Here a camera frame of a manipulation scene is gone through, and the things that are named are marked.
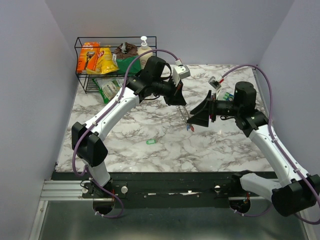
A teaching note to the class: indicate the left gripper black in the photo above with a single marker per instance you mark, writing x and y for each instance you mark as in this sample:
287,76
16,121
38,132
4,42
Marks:
176,97

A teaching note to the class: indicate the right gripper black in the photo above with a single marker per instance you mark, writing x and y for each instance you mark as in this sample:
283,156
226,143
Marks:
214,106

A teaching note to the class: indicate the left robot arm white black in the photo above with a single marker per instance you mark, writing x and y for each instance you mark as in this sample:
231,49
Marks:
87,139

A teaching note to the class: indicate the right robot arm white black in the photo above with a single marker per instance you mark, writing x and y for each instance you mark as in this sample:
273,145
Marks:
295,190

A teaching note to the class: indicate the blue green small box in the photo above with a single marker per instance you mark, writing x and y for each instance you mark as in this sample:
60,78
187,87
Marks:
227,97

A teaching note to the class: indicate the green key tag with key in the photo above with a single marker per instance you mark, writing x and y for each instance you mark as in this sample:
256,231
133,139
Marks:
151,141

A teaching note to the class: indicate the beige soap pump bottle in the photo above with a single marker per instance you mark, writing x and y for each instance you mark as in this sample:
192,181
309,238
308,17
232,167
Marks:
142,51

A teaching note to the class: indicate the green and brown bag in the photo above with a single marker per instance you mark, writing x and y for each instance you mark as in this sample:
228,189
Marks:
123,56

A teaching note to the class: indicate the green white snack bag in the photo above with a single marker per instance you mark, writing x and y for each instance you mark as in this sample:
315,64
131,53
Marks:
108,87

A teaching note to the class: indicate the yellow chips bag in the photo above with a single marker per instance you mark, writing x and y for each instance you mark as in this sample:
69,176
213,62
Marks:
104,64

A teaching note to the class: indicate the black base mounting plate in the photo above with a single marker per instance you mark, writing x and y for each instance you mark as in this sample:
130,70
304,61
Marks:
206,201

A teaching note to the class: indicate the orange razor package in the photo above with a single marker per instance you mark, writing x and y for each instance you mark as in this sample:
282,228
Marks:
88,57

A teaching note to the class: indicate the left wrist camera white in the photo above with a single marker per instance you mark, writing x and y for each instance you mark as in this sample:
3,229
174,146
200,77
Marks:
180,72

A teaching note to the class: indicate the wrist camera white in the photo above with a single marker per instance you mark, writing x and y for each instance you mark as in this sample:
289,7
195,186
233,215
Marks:
216,85
180,72

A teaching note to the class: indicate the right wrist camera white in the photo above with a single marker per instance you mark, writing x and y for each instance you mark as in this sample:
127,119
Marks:
216,85

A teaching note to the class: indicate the black wire shelf rack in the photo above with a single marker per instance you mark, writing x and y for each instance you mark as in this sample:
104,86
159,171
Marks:
112,42

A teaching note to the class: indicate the aluminium rail frame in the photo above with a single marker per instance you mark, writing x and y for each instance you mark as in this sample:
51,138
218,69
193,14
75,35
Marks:
144,185

